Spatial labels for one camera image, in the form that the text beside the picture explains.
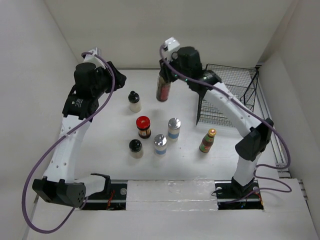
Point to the silver cap blue label shaker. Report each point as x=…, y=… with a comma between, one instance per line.
x=160, y=144
x=173, y=129

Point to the black cap shaker near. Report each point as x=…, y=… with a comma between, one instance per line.
x=136, y=148

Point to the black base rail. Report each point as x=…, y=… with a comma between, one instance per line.
x=199, y=195

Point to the black cap shaker far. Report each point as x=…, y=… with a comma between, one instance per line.
x=134, y=102

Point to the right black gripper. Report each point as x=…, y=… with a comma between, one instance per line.
x=165, y=71

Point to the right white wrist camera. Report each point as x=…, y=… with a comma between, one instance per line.
x=171, y=45

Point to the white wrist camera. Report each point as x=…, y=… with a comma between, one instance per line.
x=91, y=58
x=171, y=45

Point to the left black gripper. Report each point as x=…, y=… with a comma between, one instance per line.
x=100, y=70

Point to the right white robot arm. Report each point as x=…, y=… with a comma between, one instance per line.
x=255, y=133

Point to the black cap shaker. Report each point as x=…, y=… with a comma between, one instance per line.
x=134, y=102
x=136, y=148

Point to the tall dark sauce bottle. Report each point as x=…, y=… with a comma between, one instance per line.
x=163, y=89

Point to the yellow cap chili sauce bottle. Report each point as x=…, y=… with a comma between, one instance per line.
x=208, y=141

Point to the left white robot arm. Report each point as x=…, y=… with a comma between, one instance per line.
x=58, y=184

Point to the red lid sauce jar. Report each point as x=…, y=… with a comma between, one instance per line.
x=143, y=125

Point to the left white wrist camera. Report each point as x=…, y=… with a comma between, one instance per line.
x=91, y=58

